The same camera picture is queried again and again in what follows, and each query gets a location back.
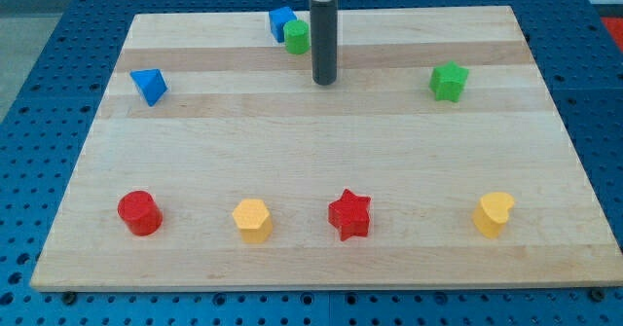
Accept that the yellow hexagon block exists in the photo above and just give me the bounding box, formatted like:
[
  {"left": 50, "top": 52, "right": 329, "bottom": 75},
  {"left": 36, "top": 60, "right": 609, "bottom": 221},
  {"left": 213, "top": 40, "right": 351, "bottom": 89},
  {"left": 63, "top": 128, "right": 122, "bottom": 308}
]
[{"left": 232, "top": 199, "right": 273, "bottom": 244}]

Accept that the green cylinder block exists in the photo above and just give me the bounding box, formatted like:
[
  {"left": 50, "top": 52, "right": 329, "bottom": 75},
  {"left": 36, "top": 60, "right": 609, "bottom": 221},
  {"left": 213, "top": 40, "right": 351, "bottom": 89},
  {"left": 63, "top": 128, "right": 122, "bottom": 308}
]
[{"left": 283, "top": 19, "right": 311, "bottom": 54}]

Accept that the yellow heart block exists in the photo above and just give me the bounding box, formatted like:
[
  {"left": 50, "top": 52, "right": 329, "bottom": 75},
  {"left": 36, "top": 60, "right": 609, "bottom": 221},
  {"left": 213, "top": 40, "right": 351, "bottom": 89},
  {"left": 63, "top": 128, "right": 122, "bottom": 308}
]
[{"left": 472, "top": 192, "right": 515, "bottom": 238}]

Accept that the red cylinder block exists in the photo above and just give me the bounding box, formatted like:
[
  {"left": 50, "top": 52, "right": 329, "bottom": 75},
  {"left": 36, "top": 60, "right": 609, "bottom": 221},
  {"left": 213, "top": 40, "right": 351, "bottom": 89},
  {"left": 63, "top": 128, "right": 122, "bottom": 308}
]
[{"left": 117, "top": 190, "right": 164, "bottom": 236}]

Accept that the grey cylindrical pointer tool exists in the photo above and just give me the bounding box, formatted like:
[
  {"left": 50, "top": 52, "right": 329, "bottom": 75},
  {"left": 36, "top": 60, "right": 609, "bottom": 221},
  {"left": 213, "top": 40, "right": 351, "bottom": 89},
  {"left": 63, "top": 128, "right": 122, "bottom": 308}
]
[{"left": 310, "top": 0, "right": 338, "bottom": 86}]

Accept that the wooden board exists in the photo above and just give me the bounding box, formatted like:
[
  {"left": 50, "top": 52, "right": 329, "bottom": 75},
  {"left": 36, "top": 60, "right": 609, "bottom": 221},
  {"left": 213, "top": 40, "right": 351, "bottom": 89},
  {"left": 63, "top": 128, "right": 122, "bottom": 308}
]
[{"left": 31, "top": 6, "right": 622, "bottom": 292}]

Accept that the blue cube block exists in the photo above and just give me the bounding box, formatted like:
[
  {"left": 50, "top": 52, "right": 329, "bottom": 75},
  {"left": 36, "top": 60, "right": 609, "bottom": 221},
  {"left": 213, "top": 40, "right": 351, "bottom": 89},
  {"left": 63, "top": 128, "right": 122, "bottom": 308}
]
[{"left": 269, "top": 7, "right": 297, "bottom": 43}]

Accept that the red star block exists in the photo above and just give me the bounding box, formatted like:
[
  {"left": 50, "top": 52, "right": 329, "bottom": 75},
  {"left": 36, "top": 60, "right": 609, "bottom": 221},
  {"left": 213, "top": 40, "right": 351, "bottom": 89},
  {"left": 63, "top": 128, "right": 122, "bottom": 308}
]
[{"left": 328, "top": 189, "right": 372, "bottom": 241}]

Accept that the green star block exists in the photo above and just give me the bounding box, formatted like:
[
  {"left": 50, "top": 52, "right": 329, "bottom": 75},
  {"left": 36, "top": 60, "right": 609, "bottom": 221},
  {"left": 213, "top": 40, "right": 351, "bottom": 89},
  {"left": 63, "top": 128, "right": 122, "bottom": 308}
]
[{"left": 429, "top": 61, "right": 469, "bottom": 103}]

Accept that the blue triangular block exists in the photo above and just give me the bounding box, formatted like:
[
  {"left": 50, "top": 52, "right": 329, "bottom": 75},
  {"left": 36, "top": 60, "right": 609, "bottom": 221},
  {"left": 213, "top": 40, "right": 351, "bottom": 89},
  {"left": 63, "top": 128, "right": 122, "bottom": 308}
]
[{"left": 129, "top": 69, "right": 167, "bottom": 107}]

